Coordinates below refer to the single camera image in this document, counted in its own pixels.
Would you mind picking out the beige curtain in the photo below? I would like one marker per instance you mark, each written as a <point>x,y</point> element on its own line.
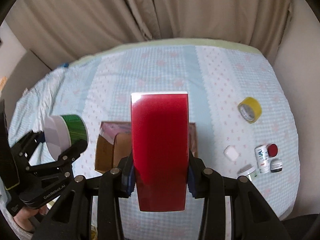
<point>58,31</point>

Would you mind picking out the small white lid jar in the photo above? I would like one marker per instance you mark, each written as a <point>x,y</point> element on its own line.
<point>249,171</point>

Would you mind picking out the person left hand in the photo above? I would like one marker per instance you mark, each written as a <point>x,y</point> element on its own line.
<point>22,218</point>

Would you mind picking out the white blue label bottle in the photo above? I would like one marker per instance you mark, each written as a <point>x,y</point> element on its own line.
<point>262,158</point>

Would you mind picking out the small black label jar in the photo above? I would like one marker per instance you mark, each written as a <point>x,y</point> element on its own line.
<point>276,165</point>

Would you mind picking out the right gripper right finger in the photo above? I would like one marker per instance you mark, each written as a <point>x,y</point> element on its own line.
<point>251,215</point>

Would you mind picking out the red rectangular box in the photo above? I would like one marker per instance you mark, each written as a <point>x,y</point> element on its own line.
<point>160,149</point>

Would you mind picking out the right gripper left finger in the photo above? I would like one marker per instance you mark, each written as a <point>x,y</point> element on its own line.
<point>71,215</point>

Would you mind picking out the red round cap jar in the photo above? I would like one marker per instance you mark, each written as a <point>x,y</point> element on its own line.
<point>272,150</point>

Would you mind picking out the grey sofa headboard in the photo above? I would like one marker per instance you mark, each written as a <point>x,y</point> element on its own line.
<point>26,74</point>

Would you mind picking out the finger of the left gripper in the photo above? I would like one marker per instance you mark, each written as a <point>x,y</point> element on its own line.
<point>63,163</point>
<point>22,151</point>

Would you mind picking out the white lid green jar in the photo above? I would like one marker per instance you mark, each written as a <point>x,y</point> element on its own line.
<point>63,131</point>

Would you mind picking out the white small square case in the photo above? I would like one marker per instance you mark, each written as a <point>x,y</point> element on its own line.
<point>231,153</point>

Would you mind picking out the yellow tape roll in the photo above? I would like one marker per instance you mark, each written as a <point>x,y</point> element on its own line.
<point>250,109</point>

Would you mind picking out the cardboard box pink pattern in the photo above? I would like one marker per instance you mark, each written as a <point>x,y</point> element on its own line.
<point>113,144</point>

